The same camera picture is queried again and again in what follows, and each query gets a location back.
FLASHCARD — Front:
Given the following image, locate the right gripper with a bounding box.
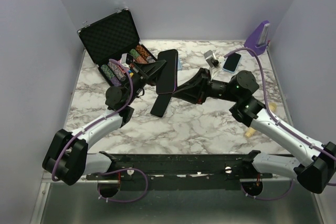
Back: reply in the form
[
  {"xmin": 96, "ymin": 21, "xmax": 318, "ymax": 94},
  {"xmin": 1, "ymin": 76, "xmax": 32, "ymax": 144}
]
[{"xmin": 172, "ymin": 67, "xmax": 240, "ymax": 103}]

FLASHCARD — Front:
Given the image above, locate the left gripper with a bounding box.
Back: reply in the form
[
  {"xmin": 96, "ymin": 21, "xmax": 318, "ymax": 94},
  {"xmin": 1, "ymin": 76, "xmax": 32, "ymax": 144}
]
[{"xmin": 125, "ymin": 60, "xmax": 169, "ymax": 106}]

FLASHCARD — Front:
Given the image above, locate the black cased phone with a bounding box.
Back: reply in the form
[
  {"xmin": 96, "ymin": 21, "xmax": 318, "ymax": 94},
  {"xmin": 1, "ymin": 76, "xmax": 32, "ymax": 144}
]
[{"xmin": 156, "ymin": 49, "xmax": 178, "ymax": 94}]

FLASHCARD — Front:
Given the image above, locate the light blue phone case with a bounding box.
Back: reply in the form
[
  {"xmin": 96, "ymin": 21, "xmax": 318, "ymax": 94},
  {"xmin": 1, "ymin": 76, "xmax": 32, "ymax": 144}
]
[{"xmin": 177, "ymin": 58, "xmax": 182, "ymax": 71}]

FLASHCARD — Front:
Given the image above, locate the phone from blue case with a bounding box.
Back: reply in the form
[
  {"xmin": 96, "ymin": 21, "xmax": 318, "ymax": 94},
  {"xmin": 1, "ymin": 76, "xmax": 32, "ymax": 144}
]
[{"xmin": 150, "ymin": 94, "xmax": 172, "ymax": 118}]

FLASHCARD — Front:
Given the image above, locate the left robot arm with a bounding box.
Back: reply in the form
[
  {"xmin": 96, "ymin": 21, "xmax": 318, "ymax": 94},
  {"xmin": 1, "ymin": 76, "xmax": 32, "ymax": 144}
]
[{"xmin": 42, "ymin": 60, "xmax": 166, "ymax": 186}]

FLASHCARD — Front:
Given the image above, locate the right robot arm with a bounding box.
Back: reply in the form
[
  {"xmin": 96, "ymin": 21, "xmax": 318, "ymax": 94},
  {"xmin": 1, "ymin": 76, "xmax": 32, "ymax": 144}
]
[{"xmin": 173, "ymin": 68, "xmax": 335, "ymax": 194}]

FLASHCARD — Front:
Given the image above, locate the black poker chip case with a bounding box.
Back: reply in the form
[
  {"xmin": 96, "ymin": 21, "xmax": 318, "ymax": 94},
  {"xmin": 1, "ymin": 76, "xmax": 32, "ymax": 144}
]
[{"xmin": 77, "ymin": 8, "xmax": 157, "ymax": 86}]

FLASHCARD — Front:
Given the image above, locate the purple metronome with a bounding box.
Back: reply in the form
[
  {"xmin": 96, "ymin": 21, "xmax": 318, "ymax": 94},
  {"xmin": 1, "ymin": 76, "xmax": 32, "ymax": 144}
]
[{"xmin": 244, "ymin": 20, "xmax": 270, "ymax": 56}]

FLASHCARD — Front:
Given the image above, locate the wooden cylinder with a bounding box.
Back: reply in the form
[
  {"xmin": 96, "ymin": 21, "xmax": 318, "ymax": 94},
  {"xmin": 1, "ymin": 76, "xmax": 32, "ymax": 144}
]
[{"xmin": 244, "ymin": 102, "xmax": 277, "ymax": 138}]

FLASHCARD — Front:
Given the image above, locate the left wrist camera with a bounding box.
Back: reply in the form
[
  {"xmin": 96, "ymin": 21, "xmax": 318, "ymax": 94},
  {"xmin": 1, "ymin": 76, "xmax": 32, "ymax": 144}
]
[{"xmin": 119, "ymin": 53, "xmax": 134, "ymax": 68}]

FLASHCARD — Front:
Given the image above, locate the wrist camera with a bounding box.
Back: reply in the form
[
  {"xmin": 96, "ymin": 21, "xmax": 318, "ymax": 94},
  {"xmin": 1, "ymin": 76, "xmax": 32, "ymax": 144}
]
[
  {"xmin": 204, "ymin": 50, "xmax": 219, "ymax": 68},
  {"xmin": 119, "ymin": 53, "xmax": 134, "ymax": 68}
]

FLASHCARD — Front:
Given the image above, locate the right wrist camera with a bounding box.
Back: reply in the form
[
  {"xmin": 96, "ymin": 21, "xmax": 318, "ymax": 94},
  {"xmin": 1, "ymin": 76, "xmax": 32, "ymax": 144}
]
[{"xmin": 204, "ymin": 50, "xmax": 219, "ymax": 68}]

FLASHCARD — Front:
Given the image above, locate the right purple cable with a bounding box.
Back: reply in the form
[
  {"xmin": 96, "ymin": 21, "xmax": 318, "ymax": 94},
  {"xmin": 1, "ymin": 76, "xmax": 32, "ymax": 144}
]
[{"xmin": 223, "ymin": 47, "xmax": 336, "ymax": 201}]

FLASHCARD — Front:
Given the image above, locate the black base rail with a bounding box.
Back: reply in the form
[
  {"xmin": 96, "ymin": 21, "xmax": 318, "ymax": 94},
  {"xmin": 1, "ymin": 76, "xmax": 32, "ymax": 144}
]
[{"xmin": 86, "ymin": 152, "xmax": 272, "ymax": 191}]

